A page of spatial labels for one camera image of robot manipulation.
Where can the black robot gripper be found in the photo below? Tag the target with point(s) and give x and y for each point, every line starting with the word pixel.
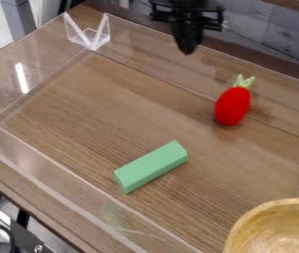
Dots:
pixel 206 14

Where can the red plush strawberry fruit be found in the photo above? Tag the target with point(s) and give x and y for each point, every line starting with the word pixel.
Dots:
pixel 232 103

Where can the green rectangular block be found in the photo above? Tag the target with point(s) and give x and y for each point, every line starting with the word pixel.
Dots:
pixel 150 166

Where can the wooden bowl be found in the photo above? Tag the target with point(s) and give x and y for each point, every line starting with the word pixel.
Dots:
pixel 267 229

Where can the clear acrylic enclosure wall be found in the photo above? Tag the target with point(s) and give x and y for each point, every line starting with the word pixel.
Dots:
pixel 96 91

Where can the grey table leg post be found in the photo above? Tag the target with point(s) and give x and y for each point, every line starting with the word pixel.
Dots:
pixel 19 17

